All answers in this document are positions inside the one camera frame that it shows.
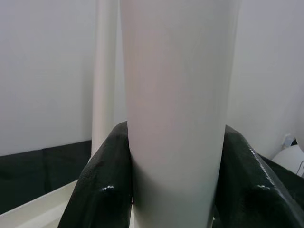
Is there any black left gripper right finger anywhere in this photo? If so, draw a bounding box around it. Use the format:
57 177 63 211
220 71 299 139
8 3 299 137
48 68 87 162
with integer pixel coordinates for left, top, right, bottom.
215 125 304 228

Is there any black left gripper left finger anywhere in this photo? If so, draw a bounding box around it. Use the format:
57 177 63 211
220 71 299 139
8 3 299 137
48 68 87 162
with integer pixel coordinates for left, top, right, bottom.
58 121 133 228

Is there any white plastic children table top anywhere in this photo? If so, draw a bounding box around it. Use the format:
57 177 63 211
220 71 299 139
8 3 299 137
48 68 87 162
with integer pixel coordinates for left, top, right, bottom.
0 181 95 228

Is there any white plastic table leg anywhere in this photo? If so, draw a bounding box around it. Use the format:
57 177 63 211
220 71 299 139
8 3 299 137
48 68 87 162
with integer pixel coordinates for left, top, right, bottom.
91 0 119 159
120 0 241 228

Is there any white round object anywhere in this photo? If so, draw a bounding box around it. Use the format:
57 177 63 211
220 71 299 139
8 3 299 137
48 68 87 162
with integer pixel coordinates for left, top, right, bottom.
272 144 304 178

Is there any black table cloth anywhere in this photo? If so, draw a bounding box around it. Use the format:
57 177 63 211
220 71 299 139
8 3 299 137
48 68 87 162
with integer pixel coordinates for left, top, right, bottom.
0 139 304 214

